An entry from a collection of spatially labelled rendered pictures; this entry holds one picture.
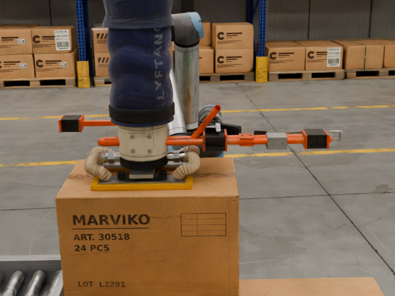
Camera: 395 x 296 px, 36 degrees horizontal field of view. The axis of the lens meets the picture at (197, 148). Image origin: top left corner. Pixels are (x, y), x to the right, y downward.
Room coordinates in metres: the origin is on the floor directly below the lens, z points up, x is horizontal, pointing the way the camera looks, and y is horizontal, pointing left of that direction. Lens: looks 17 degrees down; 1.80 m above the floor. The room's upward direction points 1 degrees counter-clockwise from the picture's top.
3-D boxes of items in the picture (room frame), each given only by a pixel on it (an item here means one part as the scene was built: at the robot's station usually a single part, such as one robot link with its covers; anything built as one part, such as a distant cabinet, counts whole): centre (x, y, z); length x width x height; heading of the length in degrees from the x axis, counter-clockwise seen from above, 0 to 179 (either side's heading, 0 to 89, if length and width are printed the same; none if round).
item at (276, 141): (2.04, -0.28, 1.20); 0.07 x 0.07 x 0.04; 0
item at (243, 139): (2.16, -0.01, 1.20); 0.93 x 0.30 x 0.04; 90
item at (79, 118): (2.30, 0.49, 1.20); 0.09 x 0.08 x 0.05; 0
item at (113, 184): (1.95, 0.19, 1.09); 0.34 x 0.10 x 0.05; 90
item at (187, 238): (2.04, 0.16, 0.87); 0.60 x 0.40 x 0.40; 89
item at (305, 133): (2.04, -0.41, 1.20); 0.08 x 0.07 x 0.05; 90
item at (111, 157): (2.04, 0.19, 1.13); 0.34 x 0.25 x 0.06; 90
